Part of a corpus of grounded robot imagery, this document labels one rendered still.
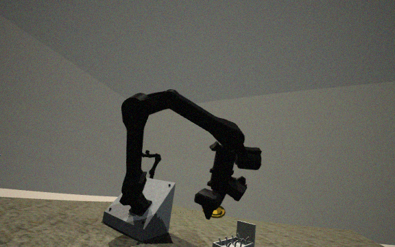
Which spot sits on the yellow plate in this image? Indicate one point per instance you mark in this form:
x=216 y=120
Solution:
x=220 y=212

